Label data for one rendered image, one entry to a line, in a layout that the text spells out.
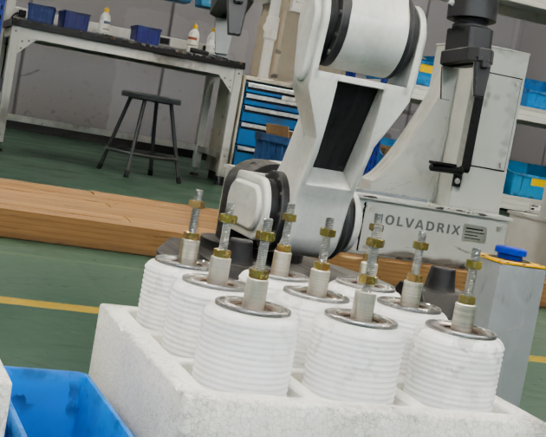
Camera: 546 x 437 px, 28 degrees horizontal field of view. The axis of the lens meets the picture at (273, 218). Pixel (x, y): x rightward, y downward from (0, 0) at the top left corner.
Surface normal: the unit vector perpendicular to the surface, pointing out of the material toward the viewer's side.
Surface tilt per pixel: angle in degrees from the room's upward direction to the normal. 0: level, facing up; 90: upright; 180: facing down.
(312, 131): 115
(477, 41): 85
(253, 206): 90
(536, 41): 90
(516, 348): 90
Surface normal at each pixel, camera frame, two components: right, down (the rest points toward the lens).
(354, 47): 0.18, 0.63
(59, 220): 0.31, 0.14
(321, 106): 0.27, 0.36
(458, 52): -0.92, -0.11
